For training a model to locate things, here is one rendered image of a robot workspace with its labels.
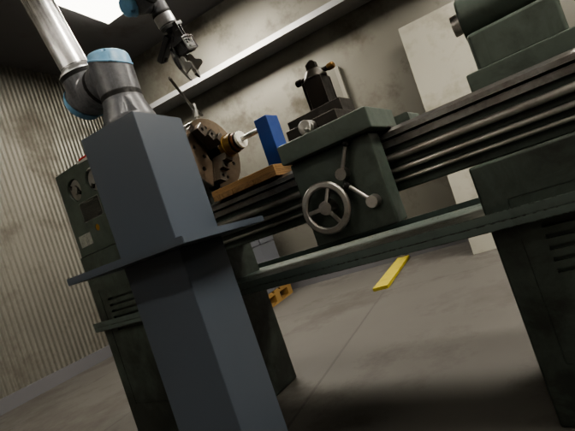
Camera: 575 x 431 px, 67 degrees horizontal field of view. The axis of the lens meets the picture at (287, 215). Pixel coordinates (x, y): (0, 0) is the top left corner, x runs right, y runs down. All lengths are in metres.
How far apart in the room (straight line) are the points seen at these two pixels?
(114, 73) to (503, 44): 1.04
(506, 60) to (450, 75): 2.82
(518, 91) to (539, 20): 0.20
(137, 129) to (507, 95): 0.94
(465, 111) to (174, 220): 0.81
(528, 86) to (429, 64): 3.00
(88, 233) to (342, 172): 1.28
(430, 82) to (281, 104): 1.59
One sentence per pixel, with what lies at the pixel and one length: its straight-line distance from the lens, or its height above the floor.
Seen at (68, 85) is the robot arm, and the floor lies 1.29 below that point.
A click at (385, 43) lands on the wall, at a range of 4.60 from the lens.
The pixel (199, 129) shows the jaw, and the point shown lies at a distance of 1.78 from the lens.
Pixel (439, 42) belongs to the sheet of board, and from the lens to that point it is 4.29.
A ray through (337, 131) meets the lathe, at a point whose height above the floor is 0.89.
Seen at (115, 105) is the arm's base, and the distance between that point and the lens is 1.29.
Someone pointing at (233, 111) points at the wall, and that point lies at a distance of 5.11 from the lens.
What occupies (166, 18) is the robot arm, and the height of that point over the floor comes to 1.58.
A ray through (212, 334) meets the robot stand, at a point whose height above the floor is 0.49.
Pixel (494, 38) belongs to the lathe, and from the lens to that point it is 1.36.
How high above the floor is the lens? 0.69
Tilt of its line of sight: 1 degrees up
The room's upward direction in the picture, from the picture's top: 19 degrees counter-clockwise
